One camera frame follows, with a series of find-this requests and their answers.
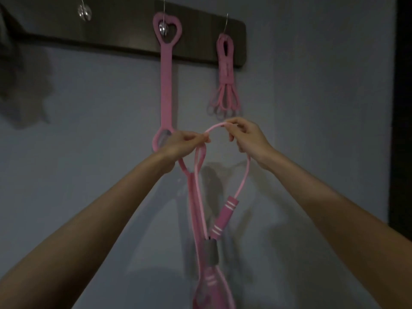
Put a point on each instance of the bundled pink elastic band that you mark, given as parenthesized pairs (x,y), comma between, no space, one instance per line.
(226,77)

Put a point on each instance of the light pink tube resistance band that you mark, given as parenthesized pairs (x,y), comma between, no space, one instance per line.
(243,180)

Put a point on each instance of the person's left hand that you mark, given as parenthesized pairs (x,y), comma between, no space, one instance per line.
(180,144)

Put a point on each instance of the person's left forearm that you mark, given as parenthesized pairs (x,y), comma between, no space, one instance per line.
(90,228)

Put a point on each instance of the pink heart-ended stretch band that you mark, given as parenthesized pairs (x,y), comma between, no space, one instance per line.
(166,86)

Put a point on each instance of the person's right thumb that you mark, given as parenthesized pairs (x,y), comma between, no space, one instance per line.
(234,134)

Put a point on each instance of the dark door frame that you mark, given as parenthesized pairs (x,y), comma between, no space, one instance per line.
(402,109)

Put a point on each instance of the person's right hand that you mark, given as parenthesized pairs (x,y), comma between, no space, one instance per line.
(252,139)

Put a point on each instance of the person's right forearm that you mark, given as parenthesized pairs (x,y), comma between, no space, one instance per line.
(331,218)

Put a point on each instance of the metal hook with clear knob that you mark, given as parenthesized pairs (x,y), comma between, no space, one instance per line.
(227,24)
(164,27)
(84,11)

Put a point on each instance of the dark wooden hook rack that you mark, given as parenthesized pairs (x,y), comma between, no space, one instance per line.
(122,25)

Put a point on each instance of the person's left thumb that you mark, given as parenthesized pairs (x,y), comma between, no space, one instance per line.
(201,143)

